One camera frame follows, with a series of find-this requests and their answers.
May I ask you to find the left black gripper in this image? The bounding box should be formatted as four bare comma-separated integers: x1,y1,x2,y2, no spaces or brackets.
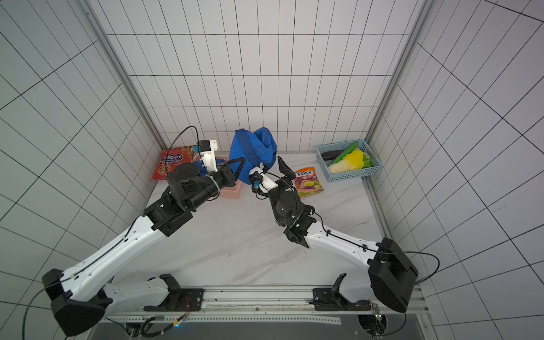
187,159,247,209

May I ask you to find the blue baseball cap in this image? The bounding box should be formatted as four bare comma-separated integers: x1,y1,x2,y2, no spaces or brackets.
229,127,278,185

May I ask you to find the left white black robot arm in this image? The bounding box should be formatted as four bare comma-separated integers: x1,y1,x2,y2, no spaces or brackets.
42,157,245,337

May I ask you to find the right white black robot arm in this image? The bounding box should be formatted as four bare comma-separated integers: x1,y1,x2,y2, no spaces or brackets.
249,159,419,313

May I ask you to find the orange Fox's candy bag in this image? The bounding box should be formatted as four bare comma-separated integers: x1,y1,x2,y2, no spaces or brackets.
293,167,324,198

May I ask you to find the pink plastic basket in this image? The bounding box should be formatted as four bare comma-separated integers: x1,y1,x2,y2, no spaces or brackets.
194,154,242,200

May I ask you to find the purple toy eggplant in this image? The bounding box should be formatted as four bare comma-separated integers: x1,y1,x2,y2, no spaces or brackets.
321,150,344,162

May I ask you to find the light blue plastic basket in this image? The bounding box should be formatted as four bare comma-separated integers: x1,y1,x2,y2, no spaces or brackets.
317,140,382,183

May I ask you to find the yellow toy cabbage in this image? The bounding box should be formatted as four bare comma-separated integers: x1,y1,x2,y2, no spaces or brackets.
328,149,373,174

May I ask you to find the green toy cucumber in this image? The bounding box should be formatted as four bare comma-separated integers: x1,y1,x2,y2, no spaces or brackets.
331,141,358,164

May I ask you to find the red cookie snack bag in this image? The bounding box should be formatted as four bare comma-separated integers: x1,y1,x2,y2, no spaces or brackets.
151,145,197,181

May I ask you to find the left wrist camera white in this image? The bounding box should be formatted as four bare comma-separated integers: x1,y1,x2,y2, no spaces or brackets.
197,140,218,172

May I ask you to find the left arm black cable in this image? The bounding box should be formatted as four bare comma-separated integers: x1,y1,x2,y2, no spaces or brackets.
20,125,201,340

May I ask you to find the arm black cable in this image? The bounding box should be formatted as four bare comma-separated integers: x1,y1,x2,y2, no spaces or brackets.
20,125,201,340
314,212,441,337

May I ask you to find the aluminium mounting rail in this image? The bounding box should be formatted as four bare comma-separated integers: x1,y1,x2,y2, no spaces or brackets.
84,284,430,326

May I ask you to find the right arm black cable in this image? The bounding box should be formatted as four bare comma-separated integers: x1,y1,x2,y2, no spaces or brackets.
314,212,441,337

